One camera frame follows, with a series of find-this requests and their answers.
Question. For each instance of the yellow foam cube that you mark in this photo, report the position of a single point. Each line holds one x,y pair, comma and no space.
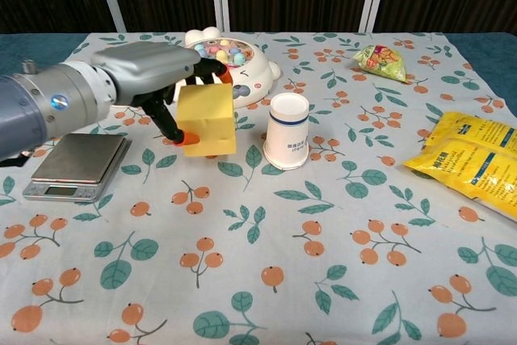
208,119

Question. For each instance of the silver digital kitchen scale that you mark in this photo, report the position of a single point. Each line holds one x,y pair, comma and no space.
76,165

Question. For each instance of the white paper cup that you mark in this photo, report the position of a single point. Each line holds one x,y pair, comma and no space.
286,133

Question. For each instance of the white bear fishing toy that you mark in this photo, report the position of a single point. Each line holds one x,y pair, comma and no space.
254,74

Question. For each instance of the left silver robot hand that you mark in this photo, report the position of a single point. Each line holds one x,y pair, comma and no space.
149,68

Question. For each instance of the floral fruit pattern tablecloth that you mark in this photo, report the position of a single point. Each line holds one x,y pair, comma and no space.
258,240

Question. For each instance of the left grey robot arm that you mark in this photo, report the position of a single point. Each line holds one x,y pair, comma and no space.
48,106

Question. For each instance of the yellow printed package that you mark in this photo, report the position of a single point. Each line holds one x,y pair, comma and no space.
468,159

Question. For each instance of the green snack bag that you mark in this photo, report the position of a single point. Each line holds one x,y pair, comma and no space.
379,62

